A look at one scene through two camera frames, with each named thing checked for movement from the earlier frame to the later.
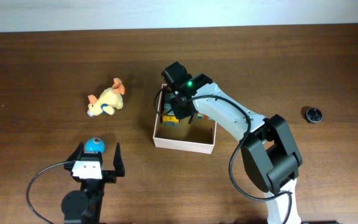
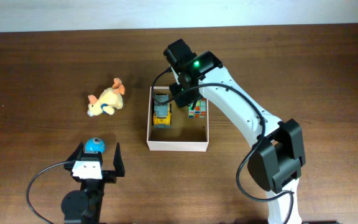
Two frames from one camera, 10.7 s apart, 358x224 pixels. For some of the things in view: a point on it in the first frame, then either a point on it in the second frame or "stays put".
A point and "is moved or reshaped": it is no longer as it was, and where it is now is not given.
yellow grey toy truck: (170, 121) → (161, 113)
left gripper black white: (110, 176) stays put
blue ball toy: (95, 144) stays put
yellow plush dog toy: (109, 99) stays put
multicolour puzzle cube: (202, 116) is moved or reshaped
